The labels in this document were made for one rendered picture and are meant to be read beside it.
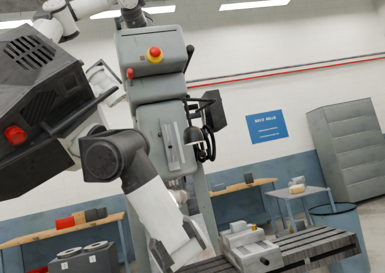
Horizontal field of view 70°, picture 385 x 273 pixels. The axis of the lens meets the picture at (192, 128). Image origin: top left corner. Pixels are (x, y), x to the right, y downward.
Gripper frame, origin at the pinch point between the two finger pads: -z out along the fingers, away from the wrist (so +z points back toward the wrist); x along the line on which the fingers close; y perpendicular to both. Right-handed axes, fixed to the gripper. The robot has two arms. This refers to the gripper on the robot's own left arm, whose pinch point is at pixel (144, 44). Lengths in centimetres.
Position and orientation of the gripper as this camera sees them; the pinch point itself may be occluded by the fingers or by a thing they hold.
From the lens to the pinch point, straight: 131.8
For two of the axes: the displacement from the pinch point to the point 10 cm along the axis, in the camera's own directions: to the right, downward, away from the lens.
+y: -1.2, -7.6, 6.4
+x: 9.7, -2.2, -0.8
